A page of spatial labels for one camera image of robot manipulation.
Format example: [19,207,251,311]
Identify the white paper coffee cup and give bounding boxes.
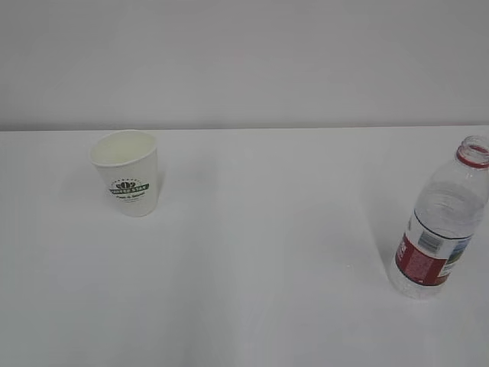
[89,130,158,217]

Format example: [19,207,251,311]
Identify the clear plastic water bottle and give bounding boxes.
[389,135,488,299]

